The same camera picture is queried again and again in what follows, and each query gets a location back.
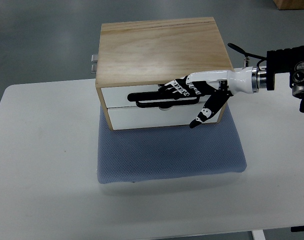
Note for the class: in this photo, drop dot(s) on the grey metal clamp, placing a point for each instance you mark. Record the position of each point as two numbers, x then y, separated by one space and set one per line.
94 60

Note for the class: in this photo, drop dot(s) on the white drawer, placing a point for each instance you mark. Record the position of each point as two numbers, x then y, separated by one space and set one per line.
133 117
160 96

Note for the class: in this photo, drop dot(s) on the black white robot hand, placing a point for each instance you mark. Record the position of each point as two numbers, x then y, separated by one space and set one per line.
237 81

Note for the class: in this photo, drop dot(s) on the white table leg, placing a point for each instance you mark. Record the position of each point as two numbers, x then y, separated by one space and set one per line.
258 235

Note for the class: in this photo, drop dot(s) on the black table controller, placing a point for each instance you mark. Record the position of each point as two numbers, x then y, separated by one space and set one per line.
296 229

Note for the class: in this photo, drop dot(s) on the blue mesh cushion mat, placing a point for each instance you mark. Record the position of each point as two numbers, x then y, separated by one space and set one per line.
137 155

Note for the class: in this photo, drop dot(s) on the wooden drawer cabinet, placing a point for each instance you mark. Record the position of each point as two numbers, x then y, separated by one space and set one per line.
156 52

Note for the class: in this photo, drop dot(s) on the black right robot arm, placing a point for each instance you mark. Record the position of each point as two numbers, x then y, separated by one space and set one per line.
279 61

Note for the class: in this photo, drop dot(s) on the brown cardboard box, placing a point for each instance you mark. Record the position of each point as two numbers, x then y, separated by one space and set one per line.
289 4

